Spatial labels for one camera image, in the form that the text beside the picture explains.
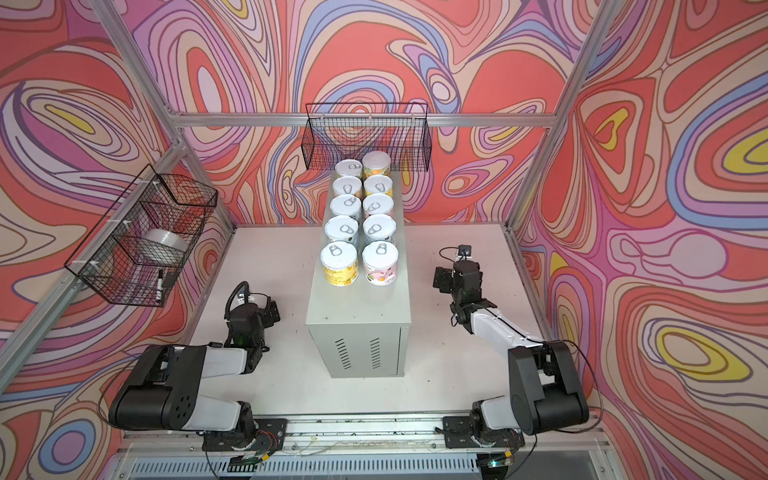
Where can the orange label can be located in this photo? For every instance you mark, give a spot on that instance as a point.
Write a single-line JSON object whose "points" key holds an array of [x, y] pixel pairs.
{"points": [[376, 162]]}

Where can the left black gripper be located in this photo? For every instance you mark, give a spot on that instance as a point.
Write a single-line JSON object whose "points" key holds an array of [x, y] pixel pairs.
{"points": [[267, 319]]}

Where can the can mid column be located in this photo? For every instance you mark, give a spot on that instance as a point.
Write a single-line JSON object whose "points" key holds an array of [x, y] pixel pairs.
{"points": [[348, 185]]}

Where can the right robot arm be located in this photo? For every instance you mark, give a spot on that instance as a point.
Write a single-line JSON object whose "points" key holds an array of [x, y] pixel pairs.
{"points": [[545, 390]]}

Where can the red label can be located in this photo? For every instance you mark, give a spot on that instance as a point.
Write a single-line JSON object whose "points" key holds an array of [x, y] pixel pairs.
{"points": [[380, 260], [378, 203]]}

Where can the black wire basket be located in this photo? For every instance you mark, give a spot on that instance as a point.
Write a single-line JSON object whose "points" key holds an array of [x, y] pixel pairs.
{"points": [[335, 131], [122, 268]]}

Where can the green label can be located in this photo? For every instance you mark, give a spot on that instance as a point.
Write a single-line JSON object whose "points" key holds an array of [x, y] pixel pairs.
{"points": [[349, 168]]}

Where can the black wire basket left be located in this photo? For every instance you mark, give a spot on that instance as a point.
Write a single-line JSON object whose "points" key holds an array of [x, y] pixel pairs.
{"points": [[122, 268]]}

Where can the black wire basket back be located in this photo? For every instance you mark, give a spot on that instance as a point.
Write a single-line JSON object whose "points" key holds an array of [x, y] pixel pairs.
{"points": [[335, 131]]}

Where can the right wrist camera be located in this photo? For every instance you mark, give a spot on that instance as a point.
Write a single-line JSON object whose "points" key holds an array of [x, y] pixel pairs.
{"points": [[464, 252]]}

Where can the can mid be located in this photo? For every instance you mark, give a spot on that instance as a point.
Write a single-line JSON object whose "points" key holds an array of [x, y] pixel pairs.
{"points": [[347, 205]]}

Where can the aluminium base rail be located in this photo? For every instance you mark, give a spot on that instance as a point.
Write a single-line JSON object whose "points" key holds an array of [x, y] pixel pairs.
{"points": [[369, 446]]}

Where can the grey metal cabinet counter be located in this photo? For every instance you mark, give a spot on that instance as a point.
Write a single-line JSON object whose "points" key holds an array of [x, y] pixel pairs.
{"points": [[361, 330]]}

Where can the yellow label can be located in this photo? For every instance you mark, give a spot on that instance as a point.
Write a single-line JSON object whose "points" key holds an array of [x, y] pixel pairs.
{"points": [[378, 184]]}

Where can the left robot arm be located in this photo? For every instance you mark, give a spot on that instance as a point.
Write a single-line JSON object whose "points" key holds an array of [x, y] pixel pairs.
{"points": [[162, 391]]}

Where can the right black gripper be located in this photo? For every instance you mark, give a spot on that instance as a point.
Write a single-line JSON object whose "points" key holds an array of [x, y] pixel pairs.
{"points": [[444, 274]]}

